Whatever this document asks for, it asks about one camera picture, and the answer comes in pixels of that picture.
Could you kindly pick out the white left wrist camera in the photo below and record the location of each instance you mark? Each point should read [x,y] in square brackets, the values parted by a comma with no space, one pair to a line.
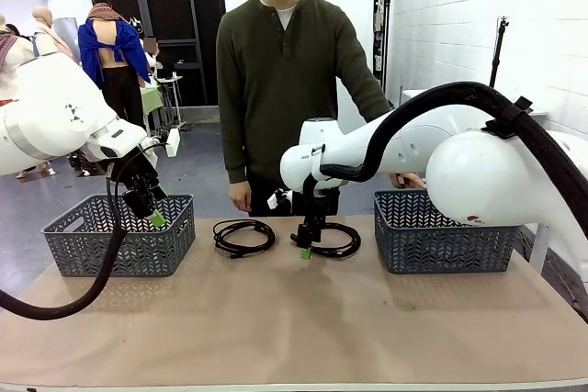
[172,142]

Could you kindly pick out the seated background person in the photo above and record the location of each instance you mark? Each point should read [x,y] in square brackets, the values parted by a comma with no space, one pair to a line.
[151,57]

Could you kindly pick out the person's left forearm green sleeve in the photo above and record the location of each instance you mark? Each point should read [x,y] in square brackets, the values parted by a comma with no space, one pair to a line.
[372,93]

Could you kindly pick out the person in green henley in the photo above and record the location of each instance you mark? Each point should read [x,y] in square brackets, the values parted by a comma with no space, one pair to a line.
[280,98]

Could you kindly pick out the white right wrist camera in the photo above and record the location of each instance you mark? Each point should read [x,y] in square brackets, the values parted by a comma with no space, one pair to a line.
[275,200]

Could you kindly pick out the black camera tripod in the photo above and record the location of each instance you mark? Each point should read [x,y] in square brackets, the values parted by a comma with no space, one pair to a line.
[498,57]

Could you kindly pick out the person's right hand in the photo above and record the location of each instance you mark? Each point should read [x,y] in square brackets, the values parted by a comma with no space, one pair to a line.
[240,197]

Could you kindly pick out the mannequin with pink scarf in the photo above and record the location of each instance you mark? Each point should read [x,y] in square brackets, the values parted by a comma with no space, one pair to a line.
[48,31]

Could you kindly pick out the person's right forearm green sleeve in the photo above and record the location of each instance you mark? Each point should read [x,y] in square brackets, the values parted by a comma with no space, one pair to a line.
[235,144]

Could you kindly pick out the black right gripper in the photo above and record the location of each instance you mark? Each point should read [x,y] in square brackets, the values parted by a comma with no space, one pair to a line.
[321,208]

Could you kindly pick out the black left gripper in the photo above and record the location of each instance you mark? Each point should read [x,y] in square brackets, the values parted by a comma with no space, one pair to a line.
[138,185]

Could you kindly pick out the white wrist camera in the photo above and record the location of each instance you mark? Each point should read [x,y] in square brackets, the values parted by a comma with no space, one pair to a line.
[172,142]
[275,200]

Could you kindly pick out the person's left hand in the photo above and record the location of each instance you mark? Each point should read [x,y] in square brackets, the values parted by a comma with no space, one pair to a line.
[406,181]

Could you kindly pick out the grey plastic lattice basket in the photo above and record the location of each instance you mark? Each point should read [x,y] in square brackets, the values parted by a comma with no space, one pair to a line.
[436,249]
[151,254]

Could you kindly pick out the black mesh partition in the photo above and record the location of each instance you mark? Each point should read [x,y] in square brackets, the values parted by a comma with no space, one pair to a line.
[170,2]

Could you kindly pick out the mannequin in blue top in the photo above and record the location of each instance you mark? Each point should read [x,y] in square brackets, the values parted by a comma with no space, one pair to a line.
[117,57]

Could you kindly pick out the table with green cloth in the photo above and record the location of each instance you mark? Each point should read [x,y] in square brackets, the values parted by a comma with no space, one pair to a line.
[151,100]

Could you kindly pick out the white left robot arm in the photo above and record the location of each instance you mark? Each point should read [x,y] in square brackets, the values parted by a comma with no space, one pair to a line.
[46,107]

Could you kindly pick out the small white desk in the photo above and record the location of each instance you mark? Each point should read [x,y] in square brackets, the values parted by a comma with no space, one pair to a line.
[171,79]

